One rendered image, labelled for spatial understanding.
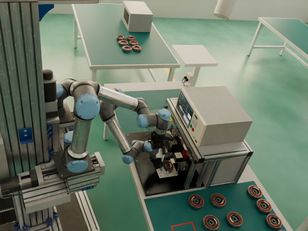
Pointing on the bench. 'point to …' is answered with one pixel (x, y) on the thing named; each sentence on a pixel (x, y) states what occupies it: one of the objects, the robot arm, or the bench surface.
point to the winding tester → (215, 116)
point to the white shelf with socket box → (193, 60)
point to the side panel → (227, 172)
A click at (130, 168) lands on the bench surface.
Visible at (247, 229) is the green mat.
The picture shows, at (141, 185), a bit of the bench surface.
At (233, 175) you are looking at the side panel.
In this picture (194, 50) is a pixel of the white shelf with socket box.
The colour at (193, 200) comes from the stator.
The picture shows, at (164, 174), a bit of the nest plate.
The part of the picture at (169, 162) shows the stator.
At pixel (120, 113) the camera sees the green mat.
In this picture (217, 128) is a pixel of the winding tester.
